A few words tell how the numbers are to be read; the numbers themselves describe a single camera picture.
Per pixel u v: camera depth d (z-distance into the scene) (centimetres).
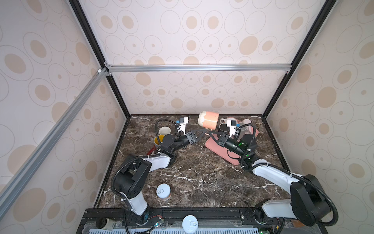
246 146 60
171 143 64
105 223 64
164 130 100
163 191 77
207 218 75
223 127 74
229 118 109
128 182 46
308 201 42
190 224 67
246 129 99
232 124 70
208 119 71
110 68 90
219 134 70
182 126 73
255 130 59
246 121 103
